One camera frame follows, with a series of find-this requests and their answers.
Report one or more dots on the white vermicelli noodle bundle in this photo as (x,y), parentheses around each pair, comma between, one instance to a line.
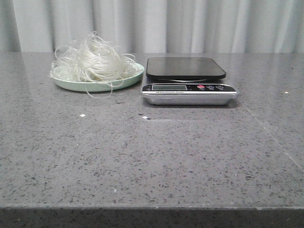
(93,60)

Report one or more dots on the black silver kitchen scale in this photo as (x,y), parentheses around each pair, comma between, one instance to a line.
(185,81)

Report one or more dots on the light green round plate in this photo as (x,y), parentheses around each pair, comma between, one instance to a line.
(101,86)

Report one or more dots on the white pleated curtain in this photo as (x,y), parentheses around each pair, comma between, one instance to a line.
(155,26)

